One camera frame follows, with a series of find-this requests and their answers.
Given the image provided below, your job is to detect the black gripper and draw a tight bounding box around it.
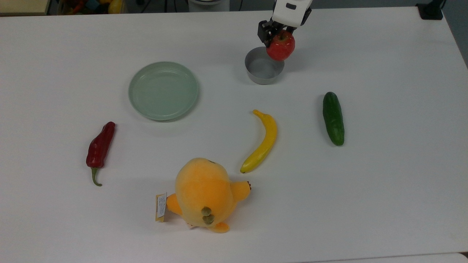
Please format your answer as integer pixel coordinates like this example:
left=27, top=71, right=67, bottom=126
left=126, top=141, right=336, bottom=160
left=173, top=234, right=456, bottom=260
left=257, top=20, right=297, bottom=48

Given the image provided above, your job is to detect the red toy apple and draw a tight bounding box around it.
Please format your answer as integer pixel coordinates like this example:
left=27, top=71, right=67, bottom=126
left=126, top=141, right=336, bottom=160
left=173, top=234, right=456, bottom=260
left=266, top=30, right=296, bottom=61

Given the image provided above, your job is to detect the yellow toy banana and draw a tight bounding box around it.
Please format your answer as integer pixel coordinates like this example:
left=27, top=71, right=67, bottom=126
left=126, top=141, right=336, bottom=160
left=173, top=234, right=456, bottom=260
left=240, top=109, right=278, bottom=174

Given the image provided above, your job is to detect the small grey bowl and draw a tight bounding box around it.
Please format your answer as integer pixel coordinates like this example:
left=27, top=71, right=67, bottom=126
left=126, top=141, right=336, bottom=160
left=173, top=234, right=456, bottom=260
left=245, top=46, right=285, bottom=85

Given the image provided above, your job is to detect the green toy cucumber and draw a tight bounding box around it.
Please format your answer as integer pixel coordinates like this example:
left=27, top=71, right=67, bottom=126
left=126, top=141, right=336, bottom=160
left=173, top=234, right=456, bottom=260
left=322, top=92, right=345, bottom=146

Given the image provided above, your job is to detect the paper tag of plush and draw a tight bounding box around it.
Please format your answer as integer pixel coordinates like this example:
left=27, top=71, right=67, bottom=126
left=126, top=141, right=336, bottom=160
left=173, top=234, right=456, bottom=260
left=155, top=193, right=168, bottom=222

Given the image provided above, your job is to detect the pale green plate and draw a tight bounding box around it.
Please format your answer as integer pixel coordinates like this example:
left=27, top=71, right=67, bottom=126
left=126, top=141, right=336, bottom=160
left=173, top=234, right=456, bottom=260
left=128, top=61, right=200, bottom=121

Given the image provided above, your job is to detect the orange plush dinosaur toy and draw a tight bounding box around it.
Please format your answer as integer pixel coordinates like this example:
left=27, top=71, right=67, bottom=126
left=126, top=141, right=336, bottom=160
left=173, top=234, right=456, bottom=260
left=165, top=157, right=252, bottom=233

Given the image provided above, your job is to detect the black clamp block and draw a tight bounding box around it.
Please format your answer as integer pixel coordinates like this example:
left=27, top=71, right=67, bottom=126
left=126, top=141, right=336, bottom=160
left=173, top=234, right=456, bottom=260
left=416, top=0, right=446, bottom=20

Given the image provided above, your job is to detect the red toy chili pepper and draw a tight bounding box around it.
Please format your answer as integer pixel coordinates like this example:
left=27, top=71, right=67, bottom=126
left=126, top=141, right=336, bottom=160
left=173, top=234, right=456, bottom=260
left=86, top=122, right=116, bottom=187

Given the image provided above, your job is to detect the wooden board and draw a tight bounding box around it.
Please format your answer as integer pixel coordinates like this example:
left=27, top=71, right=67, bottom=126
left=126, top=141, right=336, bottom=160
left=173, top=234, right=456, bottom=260
left=0, top=0, right=50, bottom=16

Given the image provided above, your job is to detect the box of colourful toys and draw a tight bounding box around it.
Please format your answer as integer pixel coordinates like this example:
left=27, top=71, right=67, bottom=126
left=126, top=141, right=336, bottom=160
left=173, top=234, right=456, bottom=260
left=58, top=0, right=125, bottom=15

